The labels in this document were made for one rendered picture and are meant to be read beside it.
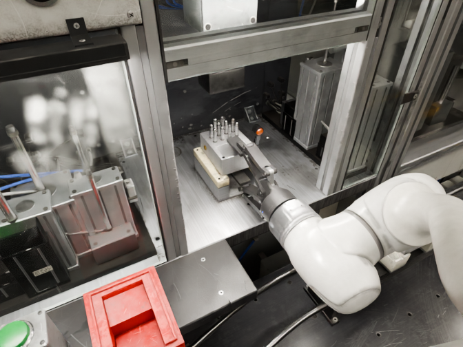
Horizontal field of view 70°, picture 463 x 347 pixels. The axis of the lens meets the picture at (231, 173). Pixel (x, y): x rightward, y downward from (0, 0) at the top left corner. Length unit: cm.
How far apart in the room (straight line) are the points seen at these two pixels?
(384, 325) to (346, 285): 43
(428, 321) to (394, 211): 49
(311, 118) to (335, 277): 49
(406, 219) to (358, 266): 10
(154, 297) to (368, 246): 36
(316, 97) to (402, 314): 59
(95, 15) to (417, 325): 93
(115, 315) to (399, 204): 49
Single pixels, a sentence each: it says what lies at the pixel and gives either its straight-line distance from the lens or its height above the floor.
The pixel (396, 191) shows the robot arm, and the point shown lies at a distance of 59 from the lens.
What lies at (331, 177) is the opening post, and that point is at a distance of 82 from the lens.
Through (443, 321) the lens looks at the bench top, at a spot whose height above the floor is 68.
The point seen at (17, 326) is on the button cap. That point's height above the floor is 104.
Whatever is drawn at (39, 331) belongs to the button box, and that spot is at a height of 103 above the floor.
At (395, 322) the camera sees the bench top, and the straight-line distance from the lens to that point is 98.
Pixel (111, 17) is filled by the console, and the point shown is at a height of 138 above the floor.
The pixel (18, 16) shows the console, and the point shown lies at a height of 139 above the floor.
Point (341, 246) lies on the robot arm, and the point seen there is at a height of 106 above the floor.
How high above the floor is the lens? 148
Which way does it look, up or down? 40 degrees down
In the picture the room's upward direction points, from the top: straight up
